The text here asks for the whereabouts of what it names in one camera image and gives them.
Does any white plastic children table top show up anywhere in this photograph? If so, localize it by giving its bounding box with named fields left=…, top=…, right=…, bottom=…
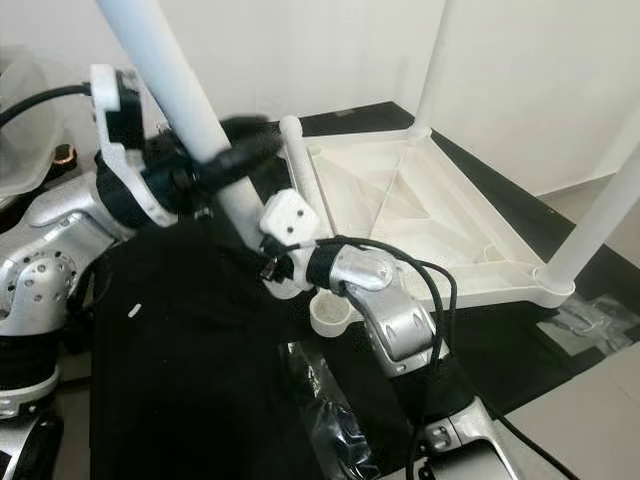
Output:
left=265, top=120, right=576, bottom=339

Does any small bronze ornament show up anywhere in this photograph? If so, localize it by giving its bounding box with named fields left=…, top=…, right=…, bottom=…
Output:
left=53, top=142, right=83, bottom=171

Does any black tablecloth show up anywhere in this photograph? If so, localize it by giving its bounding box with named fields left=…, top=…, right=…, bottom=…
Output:
left=85, top=100, right=640, bottom=480

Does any clear plastic container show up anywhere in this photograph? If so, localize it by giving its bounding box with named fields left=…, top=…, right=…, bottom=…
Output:
left=0, top=45, right=96, bottom=201

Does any clear tape patch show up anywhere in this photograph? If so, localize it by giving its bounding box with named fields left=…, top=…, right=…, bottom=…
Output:
left=280, top=340, right=381, bottom=480
left=538, top=295, right=640, bottom=359

